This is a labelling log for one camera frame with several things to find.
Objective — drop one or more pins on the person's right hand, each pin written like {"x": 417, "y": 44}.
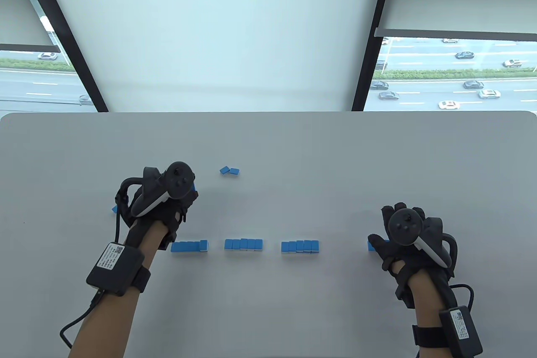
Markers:
{"x": 390, "y": 255}

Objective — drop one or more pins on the person's left forearm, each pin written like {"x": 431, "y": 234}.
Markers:
{"x": 121, "y": 291}

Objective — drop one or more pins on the person's left hand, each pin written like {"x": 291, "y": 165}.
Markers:
{"x": 168, "y": 215}

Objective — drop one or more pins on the black white handheld controller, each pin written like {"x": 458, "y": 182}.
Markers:
{"x": 180, "y": 179}
{"x": 402, "y": 226}

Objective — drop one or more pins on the blue mahjong tile wall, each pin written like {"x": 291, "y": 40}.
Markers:
{"x": 243, "y": 244}
{"x": 372, "y": 245}
{"x": 184, "y": 246}
{"x": 300, "y": 246}

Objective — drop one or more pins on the wide white roller blind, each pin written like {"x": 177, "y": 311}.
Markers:
{"x": 209, "y": 30}

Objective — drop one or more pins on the black window frame pillar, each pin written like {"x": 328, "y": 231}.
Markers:
{"x": 373, "y": 39}
{"x": 63, "y": 35}

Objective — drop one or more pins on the person's right forearm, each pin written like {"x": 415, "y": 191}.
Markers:
{"x": 426, "y": 299}

